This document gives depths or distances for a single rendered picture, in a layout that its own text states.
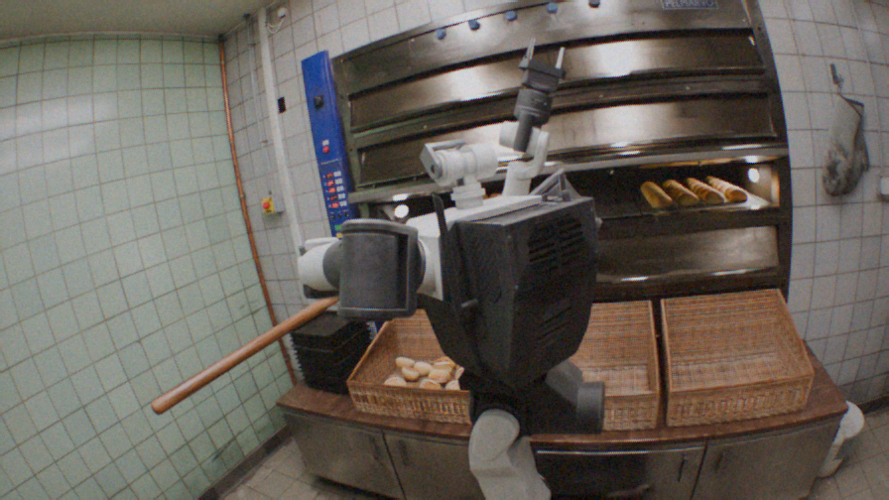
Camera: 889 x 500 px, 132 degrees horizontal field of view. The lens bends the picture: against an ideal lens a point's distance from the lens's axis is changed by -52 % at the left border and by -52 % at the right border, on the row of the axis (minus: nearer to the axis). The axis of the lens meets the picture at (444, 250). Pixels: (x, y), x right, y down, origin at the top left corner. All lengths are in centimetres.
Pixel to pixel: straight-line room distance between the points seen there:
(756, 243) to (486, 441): 132
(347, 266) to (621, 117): 122
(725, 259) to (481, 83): 120
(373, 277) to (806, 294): 175
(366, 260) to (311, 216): 155
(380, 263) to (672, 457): 116
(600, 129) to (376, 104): 96
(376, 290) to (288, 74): 174
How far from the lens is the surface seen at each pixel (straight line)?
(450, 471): 164
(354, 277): 60
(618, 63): 159
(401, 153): 180
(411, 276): 64
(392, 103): 181
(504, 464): 90
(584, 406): 81
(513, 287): 55
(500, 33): 169
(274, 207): 221
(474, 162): 73
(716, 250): 170
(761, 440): 152
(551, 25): 166
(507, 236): 53
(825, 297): 201
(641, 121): 158
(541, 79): 102
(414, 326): 192
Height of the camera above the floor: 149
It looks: 12 degrees down
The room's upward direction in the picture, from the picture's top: 10 degrees counter-clockwise
